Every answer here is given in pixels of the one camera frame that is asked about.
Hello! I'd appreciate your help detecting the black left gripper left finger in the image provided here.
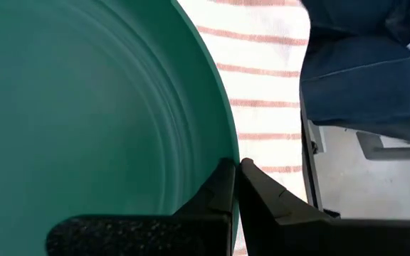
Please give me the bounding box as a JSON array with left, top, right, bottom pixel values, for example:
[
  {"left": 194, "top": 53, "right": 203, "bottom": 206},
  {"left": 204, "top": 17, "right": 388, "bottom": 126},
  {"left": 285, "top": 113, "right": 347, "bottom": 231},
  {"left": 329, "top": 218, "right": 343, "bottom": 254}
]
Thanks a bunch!
[{"left": 46, "top": 158, "right": 237, "bottom": 256}]

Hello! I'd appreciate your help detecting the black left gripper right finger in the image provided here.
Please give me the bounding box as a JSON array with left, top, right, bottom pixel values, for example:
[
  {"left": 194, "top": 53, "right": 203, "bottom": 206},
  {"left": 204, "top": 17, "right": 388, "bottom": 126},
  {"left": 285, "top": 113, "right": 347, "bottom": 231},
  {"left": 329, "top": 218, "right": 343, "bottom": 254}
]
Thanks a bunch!
[{"left": 239, "top": 157, "right": 410, "bottom": 256}]

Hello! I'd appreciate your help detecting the dark green plate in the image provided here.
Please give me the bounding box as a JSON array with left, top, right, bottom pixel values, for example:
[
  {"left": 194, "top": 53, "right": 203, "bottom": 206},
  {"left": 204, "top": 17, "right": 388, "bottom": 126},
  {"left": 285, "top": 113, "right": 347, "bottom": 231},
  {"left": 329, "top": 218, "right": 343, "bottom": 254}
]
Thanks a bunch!
[{"left": 0, "top": 0, "right": 241, "bottom": 256}]

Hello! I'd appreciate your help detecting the white red-striped towel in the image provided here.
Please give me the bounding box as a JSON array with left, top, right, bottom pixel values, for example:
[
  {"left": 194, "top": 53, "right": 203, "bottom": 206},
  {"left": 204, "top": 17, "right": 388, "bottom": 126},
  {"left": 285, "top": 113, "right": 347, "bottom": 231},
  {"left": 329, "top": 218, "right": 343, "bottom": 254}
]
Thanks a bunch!
[{"left": 176, "top": 0, "right": 311, "bottom": 256}]

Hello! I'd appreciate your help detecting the person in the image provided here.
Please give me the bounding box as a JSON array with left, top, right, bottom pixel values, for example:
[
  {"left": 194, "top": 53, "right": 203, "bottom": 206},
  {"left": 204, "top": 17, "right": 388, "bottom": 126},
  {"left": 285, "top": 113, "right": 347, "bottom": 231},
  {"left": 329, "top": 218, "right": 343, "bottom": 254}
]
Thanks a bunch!
[{"left": 299, "top": 0, "right": 410, "bottom": 143}]

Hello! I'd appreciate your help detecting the black metal table frame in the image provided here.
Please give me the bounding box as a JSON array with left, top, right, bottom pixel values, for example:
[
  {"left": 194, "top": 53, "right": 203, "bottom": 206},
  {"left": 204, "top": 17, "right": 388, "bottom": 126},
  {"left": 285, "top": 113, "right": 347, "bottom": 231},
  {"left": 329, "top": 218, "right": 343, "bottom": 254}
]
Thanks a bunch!
[{"left": 298, "top": 88, "right": 341, "bottom": 218}]

